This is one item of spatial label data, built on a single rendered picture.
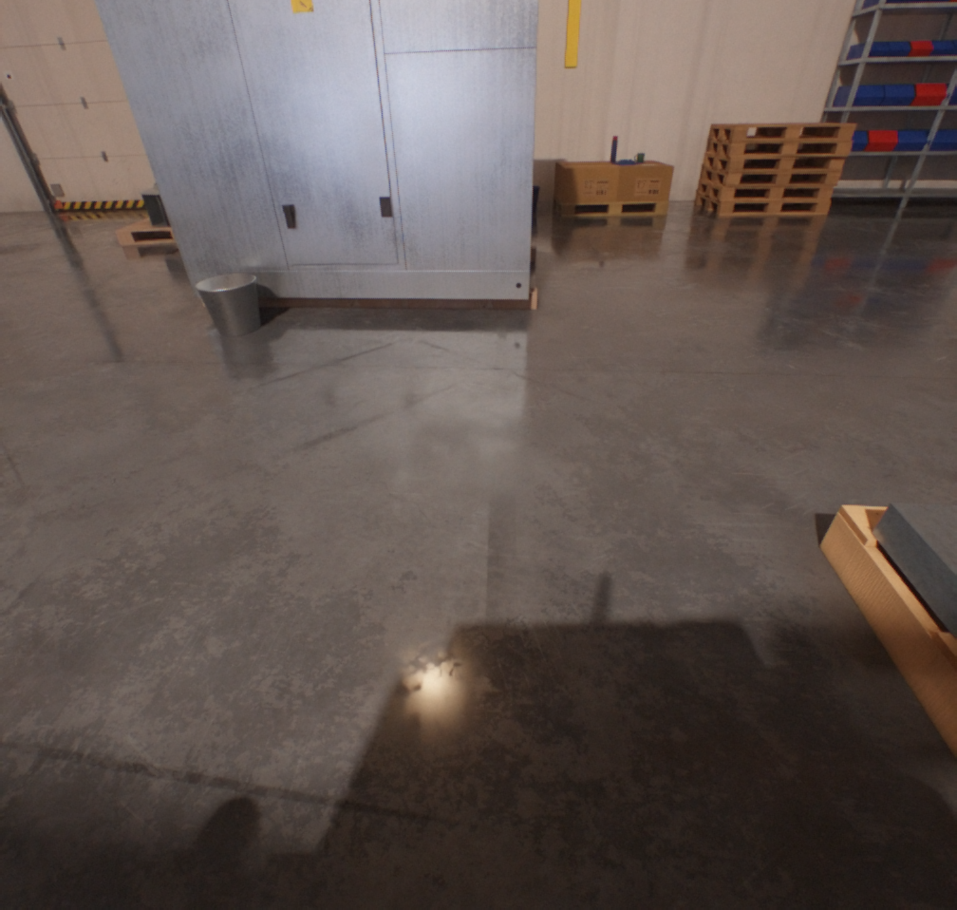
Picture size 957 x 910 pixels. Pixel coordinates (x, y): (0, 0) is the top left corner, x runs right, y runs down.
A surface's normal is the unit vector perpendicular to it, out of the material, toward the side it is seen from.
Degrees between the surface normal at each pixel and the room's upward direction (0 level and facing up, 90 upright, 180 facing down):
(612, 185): 90
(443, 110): 90
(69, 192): 90
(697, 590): 0
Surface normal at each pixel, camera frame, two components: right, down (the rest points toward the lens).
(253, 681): -0.03, -0.83
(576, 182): 0.00, 0.55
